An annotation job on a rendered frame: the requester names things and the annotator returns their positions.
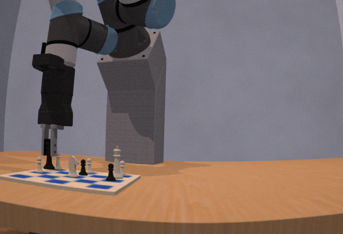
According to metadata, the blue and white chessboard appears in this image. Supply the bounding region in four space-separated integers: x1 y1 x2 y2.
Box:
0 169 141 196

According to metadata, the black pawn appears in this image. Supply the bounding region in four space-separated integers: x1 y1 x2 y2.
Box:
79 159 88 176
106 163 116 181

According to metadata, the white knight chess piece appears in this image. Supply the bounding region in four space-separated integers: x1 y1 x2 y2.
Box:
68 156 79 178

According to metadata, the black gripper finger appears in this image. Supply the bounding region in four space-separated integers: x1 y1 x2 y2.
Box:
41 124 50 156
49 125 64 157

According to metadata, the black chess king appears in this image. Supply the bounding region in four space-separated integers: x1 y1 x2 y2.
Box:
43 139 55 170

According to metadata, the white chess king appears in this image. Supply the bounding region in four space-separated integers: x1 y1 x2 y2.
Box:
113 145 123 179

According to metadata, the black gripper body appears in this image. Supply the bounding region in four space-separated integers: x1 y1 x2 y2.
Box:
32 42 77 127

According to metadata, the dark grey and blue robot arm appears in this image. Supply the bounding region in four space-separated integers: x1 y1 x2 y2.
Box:
46 0 176 59

